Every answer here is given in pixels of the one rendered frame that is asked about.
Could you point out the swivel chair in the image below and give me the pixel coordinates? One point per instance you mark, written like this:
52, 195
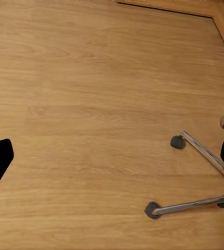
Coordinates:
153, 210

